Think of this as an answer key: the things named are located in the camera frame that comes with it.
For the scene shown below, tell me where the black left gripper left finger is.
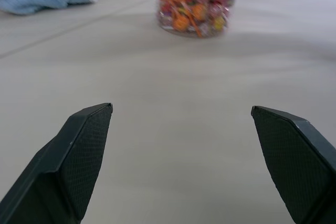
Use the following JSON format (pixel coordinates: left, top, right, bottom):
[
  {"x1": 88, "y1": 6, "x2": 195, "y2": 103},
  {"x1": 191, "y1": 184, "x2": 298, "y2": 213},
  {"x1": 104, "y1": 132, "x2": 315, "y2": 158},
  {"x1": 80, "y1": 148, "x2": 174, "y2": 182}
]
[{"x1": 0, "y1": 102, "x2": 114, "y2": 224}]

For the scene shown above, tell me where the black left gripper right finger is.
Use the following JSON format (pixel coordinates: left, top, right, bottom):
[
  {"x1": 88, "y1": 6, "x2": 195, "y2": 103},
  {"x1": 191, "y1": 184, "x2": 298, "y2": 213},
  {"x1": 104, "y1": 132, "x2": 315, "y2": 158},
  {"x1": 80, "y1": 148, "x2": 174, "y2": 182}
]
[{"x1": 250, "y1": 105, "x2": 336, "y2": 224}]

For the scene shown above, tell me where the clear lollipop tub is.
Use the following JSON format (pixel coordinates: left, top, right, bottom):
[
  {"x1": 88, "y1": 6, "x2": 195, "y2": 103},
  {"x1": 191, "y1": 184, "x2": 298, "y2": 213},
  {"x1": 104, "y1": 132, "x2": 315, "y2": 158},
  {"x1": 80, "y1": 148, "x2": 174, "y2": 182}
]
[{"x1": 155, "y1": 0, "x2": 246, "y2": 39}]

